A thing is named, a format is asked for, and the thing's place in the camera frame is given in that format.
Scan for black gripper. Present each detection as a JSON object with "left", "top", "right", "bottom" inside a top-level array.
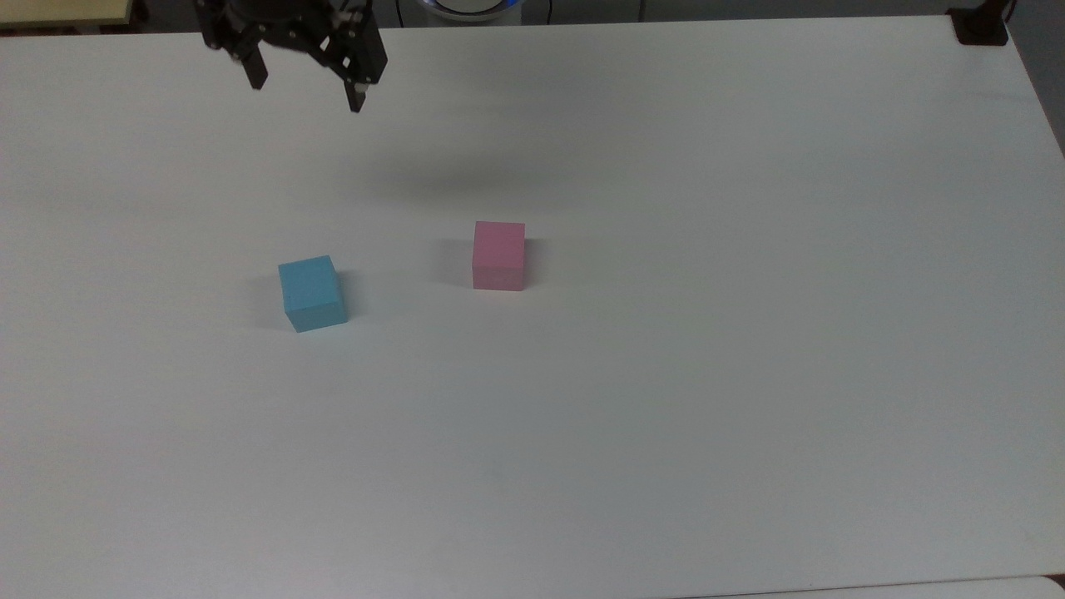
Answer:
[{"left": 194, "top": 0, "right": 389, "bottom": 115}]

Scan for blue cube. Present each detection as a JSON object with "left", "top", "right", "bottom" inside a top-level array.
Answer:
[{"left": 277, "top": 255, "right": 349, "bottom": 334}]

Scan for black table clamp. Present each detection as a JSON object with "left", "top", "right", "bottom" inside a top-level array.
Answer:
[{"left": 946, "top": 0, "right": 1013, "bottom": 47}]

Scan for yellow wooden side table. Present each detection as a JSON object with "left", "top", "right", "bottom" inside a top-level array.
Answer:
[{"left": 0, "top": 0, "right": 135, "bottom": 32}]

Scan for white robot base blue ring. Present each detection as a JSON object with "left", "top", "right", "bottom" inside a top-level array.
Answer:
[{"left": 419, "top": 0, "right": 526, "bottom": 22}]

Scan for pink cube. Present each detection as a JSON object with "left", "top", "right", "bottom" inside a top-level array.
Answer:
[{"left": 471, "top": 220, "right": 528, "bottom": 293}]

